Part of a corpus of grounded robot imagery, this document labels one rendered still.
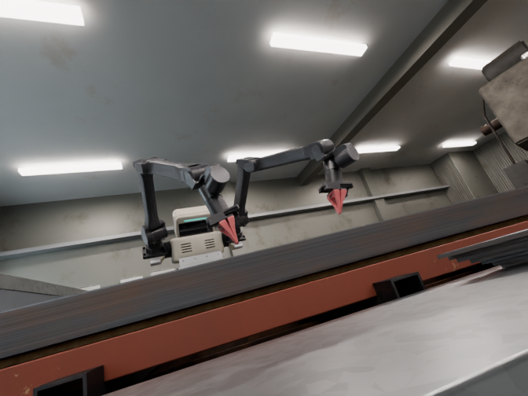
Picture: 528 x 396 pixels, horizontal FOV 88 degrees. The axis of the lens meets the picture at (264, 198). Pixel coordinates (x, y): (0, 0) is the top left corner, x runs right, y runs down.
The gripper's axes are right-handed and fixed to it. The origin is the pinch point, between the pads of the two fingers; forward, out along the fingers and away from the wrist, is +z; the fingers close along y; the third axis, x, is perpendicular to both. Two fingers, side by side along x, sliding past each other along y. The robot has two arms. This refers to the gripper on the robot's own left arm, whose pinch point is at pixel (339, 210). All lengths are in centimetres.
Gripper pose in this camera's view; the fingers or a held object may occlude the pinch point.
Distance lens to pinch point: 93.2
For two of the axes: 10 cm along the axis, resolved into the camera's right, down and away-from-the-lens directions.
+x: -1.4, 4.2, 9.0
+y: 9.9, 0.2, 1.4
